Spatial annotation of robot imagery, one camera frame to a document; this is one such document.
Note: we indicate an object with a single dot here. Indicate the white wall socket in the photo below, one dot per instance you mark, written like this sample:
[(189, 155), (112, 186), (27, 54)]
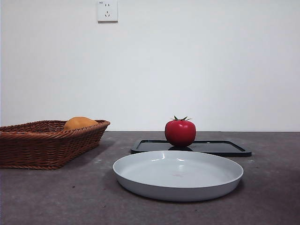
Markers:
[(107, 11)]

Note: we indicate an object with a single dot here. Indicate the brown wicker basket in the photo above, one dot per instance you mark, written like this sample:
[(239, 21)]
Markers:
[(47, 145)]

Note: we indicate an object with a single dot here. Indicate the dark rectangular tray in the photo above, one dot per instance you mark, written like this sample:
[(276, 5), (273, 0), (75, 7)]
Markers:
[(215, 147)]

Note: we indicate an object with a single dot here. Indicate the yellow potato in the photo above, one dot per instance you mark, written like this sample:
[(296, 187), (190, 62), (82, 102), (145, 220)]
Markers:
[(79, 122)]

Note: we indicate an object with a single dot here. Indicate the grey round plate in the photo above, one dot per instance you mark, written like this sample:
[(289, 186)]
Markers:
[(178, 178)]

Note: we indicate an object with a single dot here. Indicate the red tomato with green stem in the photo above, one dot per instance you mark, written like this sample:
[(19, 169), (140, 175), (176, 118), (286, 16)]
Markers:
[(180, 132)]

